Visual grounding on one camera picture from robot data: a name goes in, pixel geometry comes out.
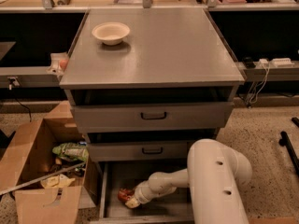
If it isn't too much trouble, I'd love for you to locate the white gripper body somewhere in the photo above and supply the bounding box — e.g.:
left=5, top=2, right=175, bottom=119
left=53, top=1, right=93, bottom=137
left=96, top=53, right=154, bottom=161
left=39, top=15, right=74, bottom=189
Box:
left=134, top=181, right=155, bottom=204

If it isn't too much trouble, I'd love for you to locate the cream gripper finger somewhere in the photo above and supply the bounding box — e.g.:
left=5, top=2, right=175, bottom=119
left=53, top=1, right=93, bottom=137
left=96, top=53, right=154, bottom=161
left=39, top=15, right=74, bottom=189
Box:
left=125, top=197, right=141, bottom=209

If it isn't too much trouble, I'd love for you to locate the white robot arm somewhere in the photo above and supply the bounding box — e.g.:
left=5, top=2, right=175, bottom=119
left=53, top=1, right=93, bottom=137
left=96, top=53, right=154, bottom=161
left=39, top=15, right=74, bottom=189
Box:
left=125, top=139, right=252, bottom=224

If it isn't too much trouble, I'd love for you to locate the grey open bottom drawer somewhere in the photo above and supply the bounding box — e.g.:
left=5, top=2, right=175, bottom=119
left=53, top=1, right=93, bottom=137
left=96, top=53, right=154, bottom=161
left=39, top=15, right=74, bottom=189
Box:
left=90, top=159, right=195, bottom=224

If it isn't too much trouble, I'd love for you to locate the grey middle drawer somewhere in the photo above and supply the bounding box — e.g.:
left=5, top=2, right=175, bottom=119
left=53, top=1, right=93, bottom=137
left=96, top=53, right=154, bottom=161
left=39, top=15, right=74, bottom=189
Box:
left=87, top=140, right=195, bottom=161

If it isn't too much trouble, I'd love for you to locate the grey drawer cabinet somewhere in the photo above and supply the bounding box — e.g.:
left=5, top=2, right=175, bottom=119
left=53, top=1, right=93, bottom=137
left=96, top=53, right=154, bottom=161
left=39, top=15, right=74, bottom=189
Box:
left=58, top=7, right=246, bottom=224

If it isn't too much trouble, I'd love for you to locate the grey top drawer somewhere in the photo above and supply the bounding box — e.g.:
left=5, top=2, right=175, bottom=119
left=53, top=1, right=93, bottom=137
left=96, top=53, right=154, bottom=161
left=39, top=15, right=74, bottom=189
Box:
left=71, top=102, right=234, bottom=133

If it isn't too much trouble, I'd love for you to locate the yellow snack packet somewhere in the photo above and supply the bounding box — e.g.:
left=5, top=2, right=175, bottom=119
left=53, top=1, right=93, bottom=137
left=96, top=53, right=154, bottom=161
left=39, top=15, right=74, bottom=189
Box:
left=40, top=174, right=75, bottom=189

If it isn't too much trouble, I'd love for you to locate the green chip bag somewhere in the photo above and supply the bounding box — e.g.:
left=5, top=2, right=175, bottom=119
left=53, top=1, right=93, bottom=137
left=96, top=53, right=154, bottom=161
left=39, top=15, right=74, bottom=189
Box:
left=52, top=143, right=89, bottom=162

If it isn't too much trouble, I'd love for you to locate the brown cardboard box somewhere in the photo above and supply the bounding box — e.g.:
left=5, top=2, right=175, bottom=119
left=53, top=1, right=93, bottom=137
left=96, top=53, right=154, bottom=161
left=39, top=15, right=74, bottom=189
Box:
left=0, top=101, right=98, bottom=224

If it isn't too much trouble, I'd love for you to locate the long grey metal bar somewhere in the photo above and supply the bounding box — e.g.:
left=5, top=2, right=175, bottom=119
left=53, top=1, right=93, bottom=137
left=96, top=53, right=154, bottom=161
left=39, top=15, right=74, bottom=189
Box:
left=0, top=162, right=86, bottom=196

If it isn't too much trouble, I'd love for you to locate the black metal stand leg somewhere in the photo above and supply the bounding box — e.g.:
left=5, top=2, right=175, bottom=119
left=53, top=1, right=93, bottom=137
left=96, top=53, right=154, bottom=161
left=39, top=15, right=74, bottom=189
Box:
left=278, top=117, right=299, bottom=176

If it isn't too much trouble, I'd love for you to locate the white paper bowl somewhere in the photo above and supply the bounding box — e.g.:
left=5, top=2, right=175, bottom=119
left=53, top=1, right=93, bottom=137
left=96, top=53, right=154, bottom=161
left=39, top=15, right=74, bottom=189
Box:
left=92, top=22, right=130, bottom=46

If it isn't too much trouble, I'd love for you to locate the white power strip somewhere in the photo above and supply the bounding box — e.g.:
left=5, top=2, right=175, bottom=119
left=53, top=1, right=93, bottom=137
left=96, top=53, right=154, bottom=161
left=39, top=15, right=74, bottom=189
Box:
left=259, top=58, right=293, bottom=67

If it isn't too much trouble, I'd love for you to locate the black cable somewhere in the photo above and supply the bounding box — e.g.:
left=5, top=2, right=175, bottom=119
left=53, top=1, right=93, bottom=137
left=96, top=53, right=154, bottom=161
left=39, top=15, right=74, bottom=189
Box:
left=8, top=84, right=33, bottom=123

